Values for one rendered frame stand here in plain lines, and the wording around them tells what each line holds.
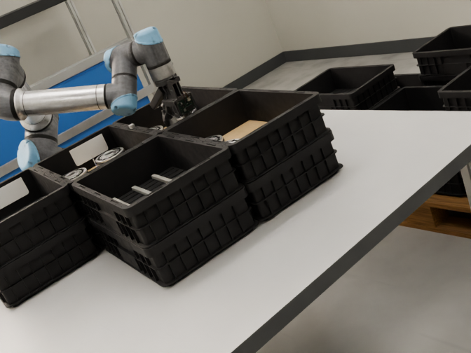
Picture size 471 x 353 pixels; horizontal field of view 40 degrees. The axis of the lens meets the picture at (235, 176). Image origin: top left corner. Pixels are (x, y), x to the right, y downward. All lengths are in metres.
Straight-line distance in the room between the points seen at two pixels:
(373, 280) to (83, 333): 1.32
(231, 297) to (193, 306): 0.09
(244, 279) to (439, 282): 1.14
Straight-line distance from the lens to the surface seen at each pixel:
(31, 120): 2.37
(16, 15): 4.01
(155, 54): 1.93
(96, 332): 1.54
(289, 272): 1.41
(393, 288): 2.49
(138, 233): 1.51
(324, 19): 5.58
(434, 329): 2.26
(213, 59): 5.63
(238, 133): 1.95
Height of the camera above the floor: 1.42
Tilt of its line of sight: 21 degrees down
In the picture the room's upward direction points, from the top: 22 degrees counter-clockwise
